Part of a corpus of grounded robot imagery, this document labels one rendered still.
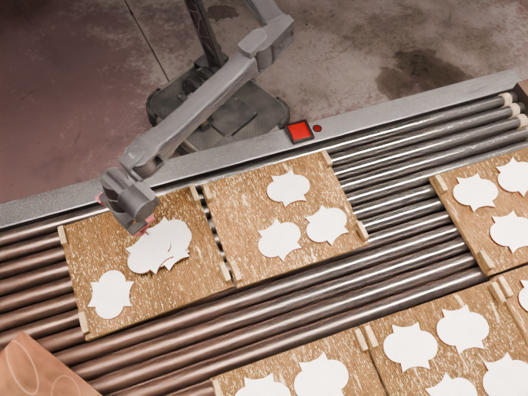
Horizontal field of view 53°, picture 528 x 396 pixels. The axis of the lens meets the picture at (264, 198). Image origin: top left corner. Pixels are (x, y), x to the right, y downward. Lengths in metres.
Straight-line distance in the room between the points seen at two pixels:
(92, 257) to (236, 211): 0.43
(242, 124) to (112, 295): 1.34
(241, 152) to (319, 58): 1.66
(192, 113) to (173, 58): 2.08
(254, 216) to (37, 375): 0.71
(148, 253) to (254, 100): 1.41
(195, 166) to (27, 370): 0.75
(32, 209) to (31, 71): 1.75
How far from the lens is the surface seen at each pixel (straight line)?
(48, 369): 1.39
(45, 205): 1.72
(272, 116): 2.67
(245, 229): 1.56
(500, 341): 1.60
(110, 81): 3.20
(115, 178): 1.16
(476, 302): 1.61
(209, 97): 1.21
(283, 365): 1.43
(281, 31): 1.28
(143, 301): 1.50
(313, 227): 1.56
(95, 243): 1.59
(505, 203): 1.80
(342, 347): 1.46
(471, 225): 1.71
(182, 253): 1.50
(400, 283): 1.58
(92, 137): 2.98
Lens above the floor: 2.33
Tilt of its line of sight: 61 degrees down
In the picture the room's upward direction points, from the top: 5 degrees clockwise
